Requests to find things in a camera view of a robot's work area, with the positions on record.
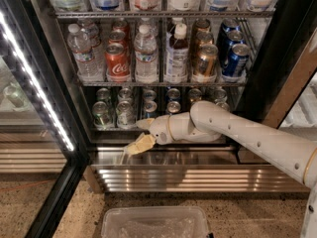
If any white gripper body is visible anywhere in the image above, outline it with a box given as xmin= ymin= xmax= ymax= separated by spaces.
xmin=150 ymin=115 xmax=170 ymax=145

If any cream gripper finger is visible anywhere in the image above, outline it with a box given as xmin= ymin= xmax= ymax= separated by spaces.
xmin=119 ymin=133 xmax=156 ymax=165
xmin=136 ymin=118 xmax=155 ymax=130

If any silver green 7up can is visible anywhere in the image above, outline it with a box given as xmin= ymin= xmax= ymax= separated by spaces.
xmin=116 ymin=101 xmax=136 ymax=129

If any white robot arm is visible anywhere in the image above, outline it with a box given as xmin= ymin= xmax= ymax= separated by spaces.
xmin=124 ymin=101 xmax=317 ymax=238

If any blue pepsi can front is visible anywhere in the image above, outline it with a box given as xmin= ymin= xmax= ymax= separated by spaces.
xmin=143 ymin=101 xmax=158 ymax=118

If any blue pepsi can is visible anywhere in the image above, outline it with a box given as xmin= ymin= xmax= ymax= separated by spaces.
xmin=143 ymin=89 xmax=157 ymax=102
xmin=143 ymin=101 xmax=158 ymax=118

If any blue pepsi can back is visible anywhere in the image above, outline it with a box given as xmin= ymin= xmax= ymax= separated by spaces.
xmin=143 ymin=89 xmax=157 ymax=102

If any steel fridge base grille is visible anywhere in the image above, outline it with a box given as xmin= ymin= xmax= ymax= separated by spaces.
xmin=84 ymin=146 xmax=308 ymax=193

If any silver can second row back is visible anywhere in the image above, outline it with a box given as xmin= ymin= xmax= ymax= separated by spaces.
xmin=118 ymin=87 xmax=134 ymax=104

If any green can front left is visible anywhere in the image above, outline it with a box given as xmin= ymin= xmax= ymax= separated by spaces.
xmin=92 ymin=101 xmax=113 ymax=128

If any gold can bottom back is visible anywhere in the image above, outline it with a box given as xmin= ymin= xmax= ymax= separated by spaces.
xmin=188 ymin=88 xmax=202 ymax=104

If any gold can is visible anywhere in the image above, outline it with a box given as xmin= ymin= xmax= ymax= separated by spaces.
xmin=193 ymin=44 xmax=218 ymax=82
xmin=188 ymin=88 xmax=202 ymax=104
xmin=192 ymin=18 xmax=211 ymax=35
xmin=194 ymin=32 xmax=214 ymax=51

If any green can back left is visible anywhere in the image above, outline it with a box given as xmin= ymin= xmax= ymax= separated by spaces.
xmin=96 ymin=88 xmax=111 ymax=105

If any red coca-cola can front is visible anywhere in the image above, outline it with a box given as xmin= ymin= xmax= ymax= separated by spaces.
xmin=105 ymin=43 xmax=130 ymax=82

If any red coca-cola can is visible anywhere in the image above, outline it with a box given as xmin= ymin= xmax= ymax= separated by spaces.
xmin=108 ymin=30 xmax=128 ymax=48
xmin=105 ymin=43 xmax=130 ymax=82
xmin=112 ymin=19 xmax=130 ymax=34

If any silver can right back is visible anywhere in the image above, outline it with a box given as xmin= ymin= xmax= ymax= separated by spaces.
xmin=209 ymin=88 xmax=227 ymax=103

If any gold can middle front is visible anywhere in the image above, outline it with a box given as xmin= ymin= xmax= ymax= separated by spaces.
xmin=193 ymin=44 xmax=218 ymax=82

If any red coca-cola can middle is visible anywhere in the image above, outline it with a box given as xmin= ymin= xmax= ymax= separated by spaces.
xmin=108 ymin=30 xmax=128 ymax=48

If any glass fridge door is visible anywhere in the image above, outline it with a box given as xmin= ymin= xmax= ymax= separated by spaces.
xmin=0 ymin=0 xmax=89 ymax=238

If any red coca-cola can back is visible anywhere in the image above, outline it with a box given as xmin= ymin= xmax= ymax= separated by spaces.
xmin=112 ymin=19 xmax=130 ymax=34

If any blue can middle front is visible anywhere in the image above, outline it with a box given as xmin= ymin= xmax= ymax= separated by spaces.
xmin=222 ymin=44 xmax=251 ymax=82

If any gold can middle back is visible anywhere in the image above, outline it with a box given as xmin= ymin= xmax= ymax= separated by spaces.
xmin=192 ymin=18 xmax=211 ymax=35

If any blue can middle back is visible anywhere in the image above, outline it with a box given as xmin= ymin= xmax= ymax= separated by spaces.
xmin=219 ymin=18 xmax=241 ymax=37

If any water bottle centre front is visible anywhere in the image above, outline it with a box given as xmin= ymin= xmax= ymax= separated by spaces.
xmin=134 ymin=25 xmax=159 ymax=83

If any water bottle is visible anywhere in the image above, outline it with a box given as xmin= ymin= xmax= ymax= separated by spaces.
xmin=77 ymin=19 xmax=105 ymax=70
xmin=134 ymin=25 xmax=159 ymax=83
xmin=67 ymin=24 xmax=99 ymax=81
xmin=138 ymin=18 xmax=159 ymax=37

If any brown tea bottle front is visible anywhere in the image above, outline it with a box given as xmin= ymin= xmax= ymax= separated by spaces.
xmin=164 ymin=23 xmax=189 ymax=83

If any brown tea bottle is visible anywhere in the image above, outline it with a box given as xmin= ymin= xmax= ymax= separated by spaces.
xmin=164 ymin=23 xmax=189 ymax=83
xmin=166 ymin=18 xmax=183 ymax=39

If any clear plastic bin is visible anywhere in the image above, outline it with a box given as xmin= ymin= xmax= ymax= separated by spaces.
xmin=101 ymin=206 xmax=210 ymax=238

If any water bottle centre back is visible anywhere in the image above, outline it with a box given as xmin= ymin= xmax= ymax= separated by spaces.
xmin=138 ymin=18 xmax=159 ymax=37

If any brown tea bottle back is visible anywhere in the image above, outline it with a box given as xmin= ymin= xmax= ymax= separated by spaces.
xmin=166 ymin=18 xmax=183 ymax=39

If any water bottle back left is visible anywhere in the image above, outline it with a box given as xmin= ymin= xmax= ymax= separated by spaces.
xmin=77 ymin=19 xmax=105 ymax=70

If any water bottle front left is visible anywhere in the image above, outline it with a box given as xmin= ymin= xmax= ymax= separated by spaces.
xmin=67 ymin=24 xmax=99 ymax=81

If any white led light strip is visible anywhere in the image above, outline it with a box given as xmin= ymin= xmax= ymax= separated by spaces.
xmin=0 ymin=12 xmax=74 ymax=152

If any middle wire shelf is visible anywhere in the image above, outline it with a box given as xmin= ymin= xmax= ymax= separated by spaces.
xmin=78 ymin=81 xmax=246 ymax=87

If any wire shelf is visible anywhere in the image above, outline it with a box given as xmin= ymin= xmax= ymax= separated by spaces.
xmin=54 ymin=11 xmax=274 ymax=19
xmin=78 ymin=81 xmax=246 ymax=87

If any upper wire shelf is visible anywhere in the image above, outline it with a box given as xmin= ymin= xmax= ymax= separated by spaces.
xmin=54 ymin=11 xmax=274 ymax=19

